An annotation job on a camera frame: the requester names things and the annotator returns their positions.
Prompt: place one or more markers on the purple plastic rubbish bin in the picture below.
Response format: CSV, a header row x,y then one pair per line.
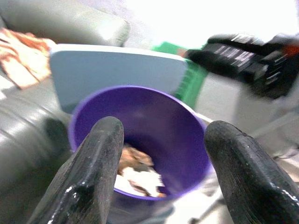
x,y
163,121

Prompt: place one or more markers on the grey-green leather sofa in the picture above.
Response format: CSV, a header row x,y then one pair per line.
x,y
23,140

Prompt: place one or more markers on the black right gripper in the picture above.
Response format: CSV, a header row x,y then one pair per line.
x,y
268,67

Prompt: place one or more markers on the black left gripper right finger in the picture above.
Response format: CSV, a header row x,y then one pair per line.
x,y
243,177

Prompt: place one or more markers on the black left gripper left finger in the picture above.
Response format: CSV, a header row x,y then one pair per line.
x,y
93,163

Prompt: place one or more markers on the brown crumpled paper trash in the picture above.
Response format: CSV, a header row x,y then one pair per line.
x,y
134,157

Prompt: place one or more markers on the white crumpled paper trash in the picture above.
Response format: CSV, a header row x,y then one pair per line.
x,y
142,180

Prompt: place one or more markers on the orange patterned cloth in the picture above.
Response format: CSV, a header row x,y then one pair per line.
x,y
25,63

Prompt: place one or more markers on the green plastic stool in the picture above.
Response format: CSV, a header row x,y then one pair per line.
x,y
191,84

